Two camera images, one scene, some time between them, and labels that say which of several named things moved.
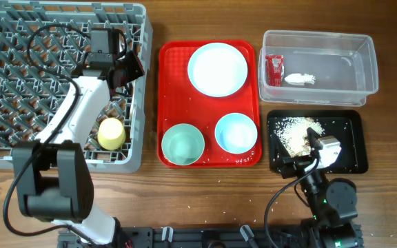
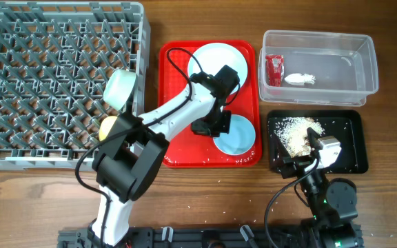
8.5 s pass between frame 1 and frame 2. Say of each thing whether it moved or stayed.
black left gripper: moved
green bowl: moved
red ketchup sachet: stayed
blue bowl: stayed
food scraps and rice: stayed
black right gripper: stayed
